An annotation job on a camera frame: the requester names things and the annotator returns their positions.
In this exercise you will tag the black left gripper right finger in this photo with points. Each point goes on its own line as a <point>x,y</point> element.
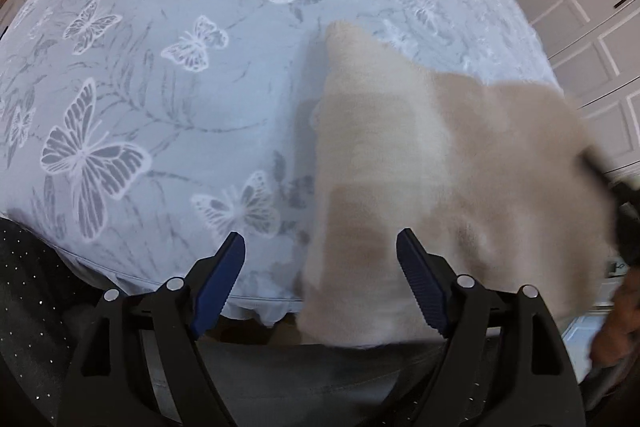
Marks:
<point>504,362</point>

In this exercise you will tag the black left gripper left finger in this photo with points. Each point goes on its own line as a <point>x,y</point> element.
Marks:
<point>109,382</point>

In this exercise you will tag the person's right hand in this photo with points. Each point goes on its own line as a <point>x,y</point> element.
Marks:
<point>613,342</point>

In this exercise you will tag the black sparkly garment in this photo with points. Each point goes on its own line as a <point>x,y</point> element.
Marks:
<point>45,309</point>

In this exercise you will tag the white panelled wardrobe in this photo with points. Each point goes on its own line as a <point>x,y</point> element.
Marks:
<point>593,49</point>

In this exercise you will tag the blue butterfly print bedsheet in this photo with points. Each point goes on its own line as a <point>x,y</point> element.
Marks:
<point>137,134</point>

